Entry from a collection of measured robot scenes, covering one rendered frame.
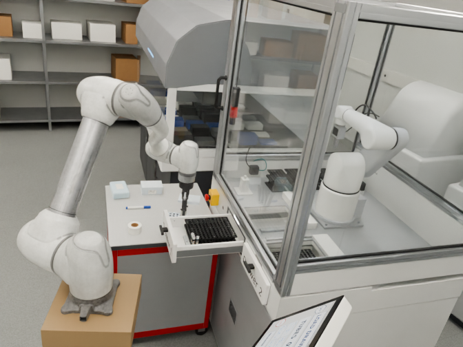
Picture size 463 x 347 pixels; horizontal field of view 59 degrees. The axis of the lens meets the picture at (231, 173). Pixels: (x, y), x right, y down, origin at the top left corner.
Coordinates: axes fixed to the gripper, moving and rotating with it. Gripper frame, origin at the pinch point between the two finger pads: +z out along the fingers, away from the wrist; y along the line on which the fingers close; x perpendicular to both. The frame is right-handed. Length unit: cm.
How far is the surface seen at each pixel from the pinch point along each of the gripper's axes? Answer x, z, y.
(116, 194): 40.5, 4.2, 20.7
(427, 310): -118, 10, -48
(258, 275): -35, -7, -53
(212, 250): -15.9, -2.1, -33.1
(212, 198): -14.8, -5.1, 10.5
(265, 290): -37, -6, -61
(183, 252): -2.8, -2.7, -36.8
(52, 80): 179, 21, 300
